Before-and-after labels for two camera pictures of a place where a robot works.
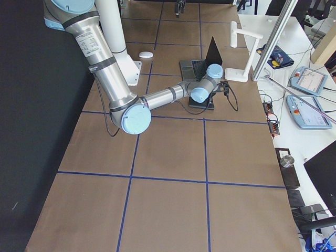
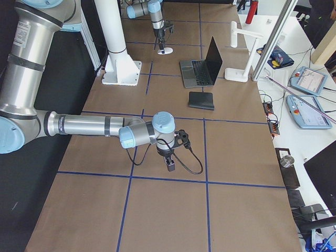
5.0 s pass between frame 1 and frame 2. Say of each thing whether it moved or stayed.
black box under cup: stayed
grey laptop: stayed
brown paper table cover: stayed
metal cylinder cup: stayed
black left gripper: moved
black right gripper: moved
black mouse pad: stayed
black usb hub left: stayed
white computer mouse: moved
